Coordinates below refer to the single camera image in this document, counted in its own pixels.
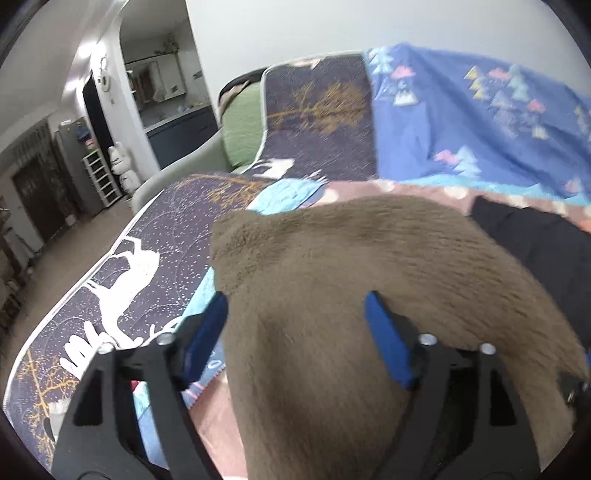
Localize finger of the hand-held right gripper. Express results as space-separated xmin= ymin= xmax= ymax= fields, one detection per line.
xmin=556 ymin=353 xmax=591 ymax=409

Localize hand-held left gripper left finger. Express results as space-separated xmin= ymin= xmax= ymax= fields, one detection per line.
xmin=51 ymin=291 xmax=230 ymax=480

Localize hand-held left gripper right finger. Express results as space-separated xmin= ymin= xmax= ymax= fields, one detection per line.
xmin=363 ymin=290 xmax=541 ymax=480

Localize brown fleece garment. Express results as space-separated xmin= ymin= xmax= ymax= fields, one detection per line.
xmin=210 ymin=194 xmax=590 ymax=480

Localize navy deer-print mat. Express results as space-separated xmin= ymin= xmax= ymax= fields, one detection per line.
xmin=260 ymin=52 xmax=378 ymax=182
xmin=2 ymin=172 xmax=279 ymax=468

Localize black cloth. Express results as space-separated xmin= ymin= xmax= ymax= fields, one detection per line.
xmin=468 ymin=196 xmax=591 ymax=352

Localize grey sofa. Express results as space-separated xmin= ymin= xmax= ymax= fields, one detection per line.
xmin=131 ymin=126 xmax=242 ymax=214

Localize white rabbit toy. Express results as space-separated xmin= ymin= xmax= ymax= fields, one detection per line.
xmin=107 ymin=141 xmax=140 ymax=195

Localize white shelf rack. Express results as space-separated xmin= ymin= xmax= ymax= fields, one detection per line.
xmin=82 ymin=148 xmax=123 ymax=208

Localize kitchen cabinet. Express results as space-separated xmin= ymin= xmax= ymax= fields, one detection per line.
xmin=124 ymin=52 xmax=218 ymax=170

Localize green cushion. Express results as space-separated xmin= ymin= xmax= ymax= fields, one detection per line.
xmin=221 ymin=83 xmax=266 ymax=170

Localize grey refrigerator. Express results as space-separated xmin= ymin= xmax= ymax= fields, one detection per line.
xmin=56 ymin=117 xmax=100 ymax=216

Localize dark wooden door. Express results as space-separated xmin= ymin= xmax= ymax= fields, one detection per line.
xmin=10 ymin=154 xmax=64 ymax=246

